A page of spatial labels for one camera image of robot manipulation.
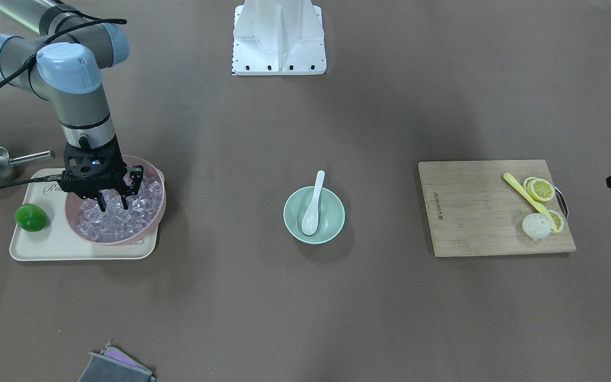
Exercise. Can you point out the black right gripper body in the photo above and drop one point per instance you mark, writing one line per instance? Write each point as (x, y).
(134, 175)

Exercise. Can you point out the white ceramic spoon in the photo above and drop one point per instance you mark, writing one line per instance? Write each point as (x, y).
(310, 221)

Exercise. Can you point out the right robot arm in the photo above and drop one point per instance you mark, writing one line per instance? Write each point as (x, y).
(62, 65)

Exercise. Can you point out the pink bowl of ice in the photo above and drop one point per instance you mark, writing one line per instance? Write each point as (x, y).
(117, 226)

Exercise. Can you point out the light green ceramic bowl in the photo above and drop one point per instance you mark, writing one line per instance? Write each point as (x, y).
(332, 215)

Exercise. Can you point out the beige plastic tray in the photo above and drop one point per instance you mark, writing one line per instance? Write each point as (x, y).
(59, 241)

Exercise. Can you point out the green lime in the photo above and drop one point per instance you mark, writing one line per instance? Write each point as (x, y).
(30, 217)

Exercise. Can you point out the grey folded cloth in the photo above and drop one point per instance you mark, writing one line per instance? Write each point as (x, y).
(112, 364)

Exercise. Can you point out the bamboo cutting board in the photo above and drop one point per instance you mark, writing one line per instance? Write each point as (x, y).
(473, 211)

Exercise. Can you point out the yellow plastic knife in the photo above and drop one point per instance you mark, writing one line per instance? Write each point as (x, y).
(538, 206)

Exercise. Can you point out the lemon slice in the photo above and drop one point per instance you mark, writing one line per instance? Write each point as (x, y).
(558, 220)
(539, 189)

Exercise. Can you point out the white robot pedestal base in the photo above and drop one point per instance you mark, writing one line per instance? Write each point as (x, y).
(278, 38)

